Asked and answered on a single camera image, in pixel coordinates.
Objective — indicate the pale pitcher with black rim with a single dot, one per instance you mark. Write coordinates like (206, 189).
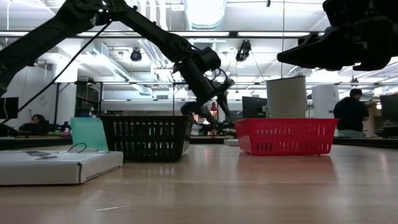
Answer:
(286, 99)

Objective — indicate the person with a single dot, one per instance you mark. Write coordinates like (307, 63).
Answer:
(35, 126)
(351, 112)

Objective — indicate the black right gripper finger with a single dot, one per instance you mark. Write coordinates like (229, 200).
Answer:
(335, 61)
(329, 43)

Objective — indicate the translucent teal plastic bin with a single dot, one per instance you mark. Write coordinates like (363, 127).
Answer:
(90, 133)

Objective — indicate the white cabinet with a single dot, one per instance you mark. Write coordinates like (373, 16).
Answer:
(323, 99)

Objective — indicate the dark shelf unit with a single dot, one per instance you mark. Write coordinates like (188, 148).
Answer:
(88, 99)

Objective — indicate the silver ventilation duct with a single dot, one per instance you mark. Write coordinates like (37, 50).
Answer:
(205, 15)

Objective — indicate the black computer monitor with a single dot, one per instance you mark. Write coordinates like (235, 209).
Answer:
(9, 107)
(253, 107)
(390, 109)

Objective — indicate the black overhead light bar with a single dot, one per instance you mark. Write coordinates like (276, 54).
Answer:
(233, 34)

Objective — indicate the round black ceiling fixture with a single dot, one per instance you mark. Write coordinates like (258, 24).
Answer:
(136, 55)

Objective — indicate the black overhead camera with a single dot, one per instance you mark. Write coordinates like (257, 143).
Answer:
(243, 49)

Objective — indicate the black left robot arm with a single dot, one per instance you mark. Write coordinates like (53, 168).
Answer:
(37, 43)

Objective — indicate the black metal table frame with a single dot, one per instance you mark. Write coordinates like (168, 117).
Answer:
(211, 139)

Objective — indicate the small red lamp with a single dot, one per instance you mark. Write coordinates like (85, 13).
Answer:
(214, 107)

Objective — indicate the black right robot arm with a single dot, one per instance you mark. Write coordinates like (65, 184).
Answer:
(385, 7)

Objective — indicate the red slotted plastic basket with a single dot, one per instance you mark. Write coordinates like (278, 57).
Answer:
(280, 123)

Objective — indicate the black slotted plastic basket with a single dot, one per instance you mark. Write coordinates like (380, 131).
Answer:
(140, 155)

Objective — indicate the black background workstation frame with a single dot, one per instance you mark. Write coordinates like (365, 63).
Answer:
(140, 83)

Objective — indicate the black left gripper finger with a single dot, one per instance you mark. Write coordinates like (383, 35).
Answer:
(225, 104)
(194, 109)

